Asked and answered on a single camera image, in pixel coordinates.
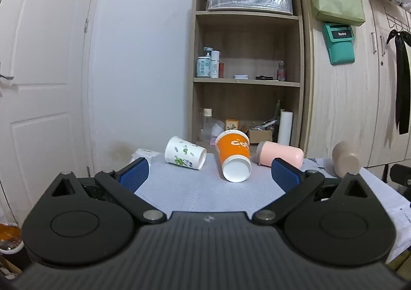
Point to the white patterned table cloth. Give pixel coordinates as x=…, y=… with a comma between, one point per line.
x=192, y=189

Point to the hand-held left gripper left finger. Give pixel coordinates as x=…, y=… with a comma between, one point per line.
x=133, y=175

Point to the brown cardboard box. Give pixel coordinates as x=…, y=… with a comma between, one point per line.
x=260, y=136

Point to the teal and white pump bottle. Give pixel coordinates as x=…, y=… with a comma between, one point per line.
x=203, y=68

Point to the flat black item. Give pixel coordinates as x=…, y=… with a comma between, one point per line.
x=265, y=77

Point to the white cup with green print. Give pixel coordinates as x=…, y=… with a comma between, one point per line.
x=184, y=155

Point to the orange bowl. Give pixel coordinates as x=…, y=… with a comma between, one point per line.
x=9, y=235

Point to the light wooden wardrobe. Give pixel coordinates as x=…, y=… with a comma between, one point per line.
x=340, y=110

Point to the small red container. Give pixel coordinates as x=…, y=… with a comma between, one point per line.
x=223, y=70

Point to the black chair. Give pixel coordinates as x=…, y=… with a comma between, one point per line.
x=399, y=174

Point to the white tube bottle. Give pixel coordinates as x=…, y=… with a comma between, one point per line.
x=215, y=65

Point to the green cloth bag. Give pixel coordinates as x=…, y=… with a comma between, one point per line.
x=338, y=4

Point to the flat round tin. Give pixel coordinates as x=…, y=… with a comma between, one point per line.
x=240, y=76

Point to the pink cup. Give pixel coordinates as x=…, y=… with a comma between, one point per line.
x=281, y=153

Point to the wooden shelf unit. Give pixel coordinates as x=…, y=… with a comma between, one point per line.
x=250, y=42

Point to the black ribbon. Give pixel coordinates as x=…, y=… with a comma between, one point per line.
x=402, y=84

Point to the orange paper cup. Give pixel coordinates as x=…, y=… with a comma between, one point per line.
x=232, y=152

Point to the white paper roll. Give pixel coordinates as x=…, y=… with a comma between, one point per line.
x=285, y=128

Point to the clear bottle with beige cap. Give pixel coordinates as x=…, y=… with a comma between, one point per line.
x=207, y=124

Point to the beige cup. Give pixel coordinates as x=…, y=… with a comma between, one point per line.
x=345, y=158

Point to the white tissue pack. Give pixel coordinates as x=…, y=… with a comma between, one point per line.
x=143, y=153

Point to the small white plastic cup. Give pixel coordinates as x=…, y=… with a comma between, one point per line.
x=218, y=128

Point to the small pink bottle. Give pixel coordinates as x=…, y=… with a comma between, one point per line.
x=281, y=72

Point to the white door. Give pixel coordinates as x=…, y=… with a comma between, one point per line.
x=41, y=84

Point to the small printed carton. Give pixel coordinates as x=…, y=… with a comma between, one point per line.
x=231, y=124

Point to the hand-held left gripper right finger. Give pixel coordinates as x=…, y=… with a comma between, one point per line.
x=284, y=175

